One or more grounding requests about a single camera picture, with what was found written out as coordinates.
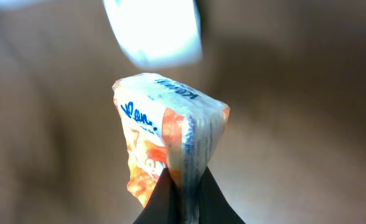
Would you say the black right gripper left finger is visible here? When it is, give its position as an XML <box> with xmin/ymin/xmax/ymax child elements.
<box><xmin>133</xmin><ymin>168</ymin><xmax>181</xmax><ymax>224</ymax></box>

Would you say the white barcode scanner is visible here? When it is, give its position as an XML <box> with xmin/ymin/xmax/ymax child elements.
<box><xmin>103</xmin><ymin>0</ymin><xmax>202</xmax><ymax>70</ymax></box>

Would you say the orange tissue pack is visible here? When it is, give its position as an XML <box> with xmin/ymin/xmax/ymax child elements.
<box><xmin>113</xmin><ymin>73</ymin><xmax>230</xmax><ymax>223</ymax></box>

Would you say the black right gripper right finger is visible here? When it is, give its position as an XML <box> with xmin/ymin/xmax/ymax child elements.
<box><xmin>198</xmin><ymin>167</ymin><xmax>245</xmax><ymax>224</ymax></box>

